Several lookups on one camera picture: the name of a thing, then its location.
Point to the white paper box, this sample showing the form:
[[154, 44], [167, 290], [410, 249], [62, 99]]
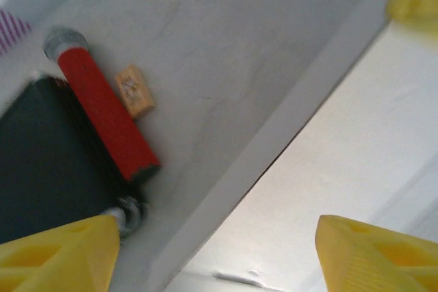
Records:
[[342, 152]]

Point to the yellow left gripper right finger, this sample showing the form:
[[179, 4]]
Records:
[[376, 261]]

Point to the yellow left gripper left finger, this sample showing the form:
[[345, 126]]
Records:
[[61, 258]]

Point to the small wooden block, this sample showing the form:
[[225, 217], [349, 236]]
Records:
[[133, 92]]

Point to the red cylinder with silver cap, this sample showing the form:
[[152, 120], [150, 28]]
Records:
[[102, 107]]

